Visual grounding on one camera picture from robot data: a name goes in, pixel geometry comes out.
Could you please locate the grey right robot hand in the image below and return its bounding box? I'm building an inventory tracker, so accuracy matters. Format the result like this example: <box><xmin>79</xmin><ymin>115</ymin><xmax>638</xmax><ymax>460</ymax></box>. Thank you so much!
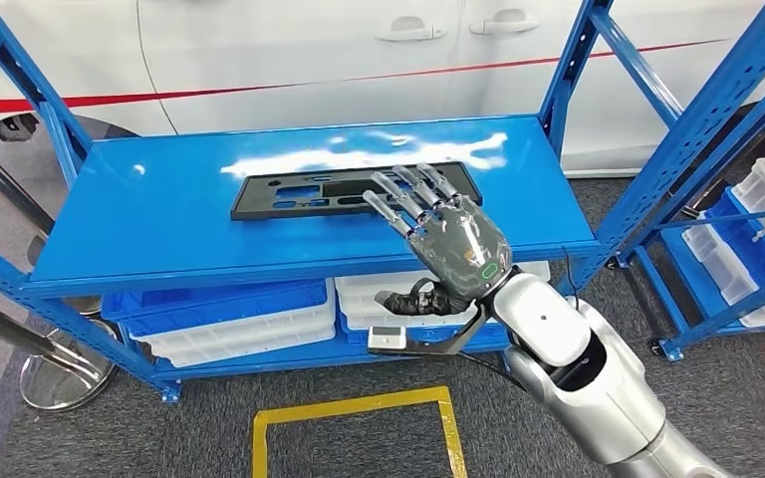
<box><xmin>363</xmin><ymin>161</ymin><xmax>514</xmax><ymax>317</ymax></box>

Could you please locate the black plastic panel part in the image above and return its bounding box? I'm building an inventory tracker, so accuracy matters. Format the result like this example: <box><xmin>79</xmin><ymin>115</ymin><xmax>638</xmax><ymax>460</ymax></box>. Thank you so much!
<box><xmin>229</xmin><ymin>161</ymin><xmax>484</xmax><ymax>222</ymax></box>

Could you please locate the blue metal shelf rack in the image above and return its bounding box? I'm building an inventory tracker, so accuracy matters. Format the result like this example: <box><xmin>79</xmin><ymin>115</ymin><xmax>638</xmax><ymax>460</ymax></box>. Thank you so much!
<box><xmin>610</xmin><ymin>177</ymin><xmax>765</xmax><ymax>362</ymax></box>
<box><xmin>0</xmin><ymin>0</ymin><xmax>765</xmax><ymax>405</ymax></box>

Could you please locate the yellow floor tape square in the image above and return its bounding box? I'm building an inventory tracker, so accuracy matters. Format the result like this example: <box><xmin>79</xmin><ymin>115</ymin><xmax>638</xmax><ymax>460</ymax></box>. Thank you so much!
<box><xmin>251</xmin><ymin>385</ymin><xmax>469</xmax><ymax>478</ymax></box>

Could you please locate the white car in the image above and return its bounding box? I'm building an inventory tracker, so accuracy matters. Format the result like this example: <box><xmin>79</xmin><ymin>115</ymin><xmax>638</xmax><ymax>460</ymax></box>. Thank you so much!
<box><xmin>0</xmin><ymin>0</ymin><xmax>765</xmax><ymax>178</ymax></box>

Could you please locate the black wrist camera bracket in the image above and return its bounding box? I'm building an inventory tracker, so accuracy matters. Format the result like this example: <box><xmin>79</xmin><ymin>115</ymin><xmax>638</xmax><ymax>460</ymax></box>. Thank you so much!
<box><xmin>367</xmin><ymin>300</ymin><xmax>512</xmax><ymax>362</ymax></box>

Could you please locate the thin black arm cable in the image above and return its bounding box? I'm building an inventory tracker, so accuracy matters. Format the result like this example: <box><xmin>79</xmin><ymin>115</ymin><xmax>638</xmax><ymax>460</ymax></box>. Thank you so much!
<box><xmin>559</xmin><ymin>247</ymin><xmax>582</xmax><ymax>312</ymax></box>

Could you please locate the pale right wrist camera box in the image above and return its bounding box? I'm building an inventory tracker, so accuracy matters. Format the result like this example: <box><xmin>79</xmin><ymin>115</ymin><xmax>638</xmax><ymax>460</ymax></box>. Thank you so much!
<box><xmin>367</xmin><ymin>326</ymin><xmax>408</xmax><ymax>351</ymax></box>

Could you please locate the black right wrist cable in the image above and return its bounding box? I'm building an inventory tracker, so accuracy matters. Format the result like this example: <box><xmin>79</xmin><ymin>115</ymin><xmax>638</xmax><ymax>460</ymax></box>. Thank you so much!
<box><xmin>461</xmin><ymin>353</ymin><xmax>529</xmax><ymax>391</ymax></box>

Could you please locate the chrome stanchion post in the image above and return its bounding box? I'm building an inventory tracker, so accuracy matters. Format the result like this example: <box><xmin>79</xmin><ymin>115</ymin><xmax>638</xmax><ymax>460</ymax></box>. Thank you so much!
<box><xmin>0</xmin><ymin>124</ymin><xmax>104</xmax><ymax>317</ymax></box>
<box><xmin>0</xmin><ymin>289</ymin><xmax>120</xmax><ymax>413</ymax></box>

